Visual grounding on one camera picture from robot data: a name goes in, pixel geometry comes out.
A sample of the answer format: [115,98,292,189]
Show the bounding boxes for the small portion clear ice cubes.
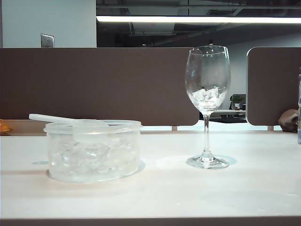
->
[191,87,226,108]

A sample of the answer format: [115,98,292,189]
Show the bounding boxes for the translucent white plastic ice scoop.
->
[28,113,110,151]

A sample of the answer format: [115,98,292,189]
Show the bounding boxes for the clear stemmed wine glass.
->
[184,45,231,170]

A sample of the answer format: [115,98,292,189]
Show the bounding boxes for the heap of clear ice cubes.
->
[49,137,139,180]

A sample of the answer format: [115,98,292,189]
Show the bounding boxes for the round clear plastic container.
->
[43,119,143,184]

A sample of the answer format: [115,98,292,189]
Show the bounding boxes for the wide brown desk partition panel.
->
[0,48,200,127]

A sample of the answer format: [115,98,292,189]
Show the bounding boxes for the white background desk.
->
[211,109,246,118]

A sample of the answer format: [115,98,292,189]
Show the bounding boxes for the small green potted plant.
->
[230,94,246,111]

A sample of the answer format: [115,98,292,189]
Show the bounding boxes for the long white ceiling light strip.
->
[96,16,301,24]

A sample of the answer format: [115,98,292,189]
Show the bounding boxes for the brown partition panel white edge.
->
[246,47,301,126]

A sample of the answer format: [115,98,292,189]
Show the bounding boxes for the orange object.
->
[0,119,12,132]

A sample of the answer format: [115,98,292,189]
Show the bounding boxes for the grey metal wall switch plate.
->
[40,33,55,48]

